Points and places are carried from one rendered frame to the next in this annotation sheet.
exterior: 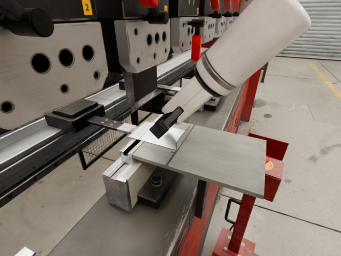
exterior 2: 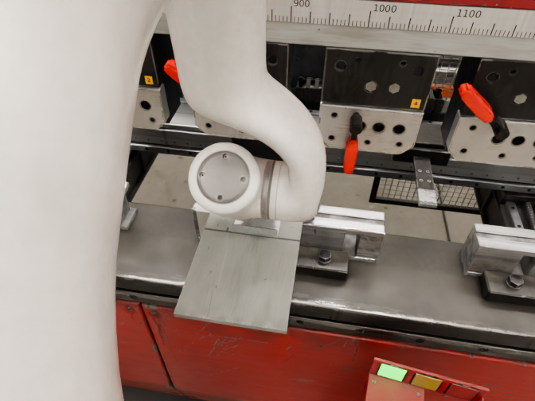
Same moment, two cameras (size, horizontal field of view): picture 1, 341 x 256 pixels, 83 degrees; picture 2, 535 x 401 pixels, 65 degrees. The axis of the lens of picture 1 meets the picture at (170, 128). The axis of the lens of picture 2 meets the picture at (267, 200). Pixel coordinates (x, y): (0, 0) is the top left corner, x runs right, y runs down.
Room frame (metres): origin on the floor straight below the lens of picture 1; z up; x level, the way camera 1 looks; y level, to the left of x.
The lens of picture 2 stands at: (0.27, -0.53, 1.60)
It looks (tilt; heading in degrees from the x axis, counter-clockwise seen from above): 45 degrees down; 75
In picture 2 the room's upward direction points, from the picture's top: straight up
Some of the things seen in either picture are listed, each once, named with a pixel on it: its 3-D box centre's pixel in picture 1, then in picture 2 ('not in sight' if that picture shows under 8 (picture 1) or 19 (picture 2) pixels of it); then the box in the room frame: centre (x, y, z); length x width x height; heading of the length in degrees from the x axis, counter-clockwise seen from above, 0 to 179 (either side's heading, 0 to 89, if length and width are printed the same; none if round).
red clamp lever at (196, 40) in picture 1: (194, 40); (352, 144); (0.53, -0.06, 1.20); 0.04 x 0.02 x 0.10; 66
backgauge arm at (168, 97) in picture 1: (144, 98); (497, 177); (1.12, 0.16, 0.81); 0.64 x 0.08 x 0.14; 66
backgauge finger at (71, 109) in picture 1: (95, 117); not in sight; (0.48, 0.21, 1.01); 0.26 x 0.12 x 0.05; 66
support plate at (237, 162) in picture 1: (202, 148); (246, 257); (0.36, -0.07, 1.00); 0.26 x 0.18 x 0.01; 66
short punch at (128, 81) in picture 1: (142, 84); (259, 146); (0.42, 0.06, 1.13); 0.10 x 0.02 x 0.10; 156
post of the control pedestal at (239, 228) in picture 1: (243, 217); not in sight; (0.60, -0.36, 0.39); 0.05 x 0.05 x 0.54; 58
